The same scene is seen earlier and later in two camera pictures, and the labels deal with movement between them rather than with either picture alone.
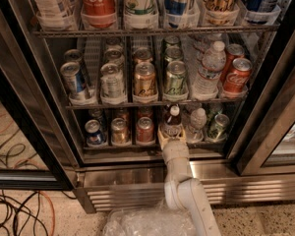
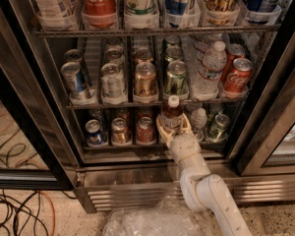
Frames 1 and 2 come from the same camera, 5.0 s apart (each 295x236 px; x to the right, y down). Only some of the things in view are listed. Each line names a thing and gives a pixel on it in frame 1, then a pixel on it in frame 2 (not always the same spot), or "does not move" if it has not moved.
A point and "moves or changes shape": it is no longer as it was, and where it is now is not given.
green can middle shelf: [176, 78] does not move
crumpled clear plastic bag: [153, 220] does not move
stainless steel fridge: [83, 77] does not move
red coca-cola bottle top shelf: [98, 5] does not move
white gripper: [174, 146] -> [184, 146]
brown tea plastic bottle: [172, 123] moves or changes shape
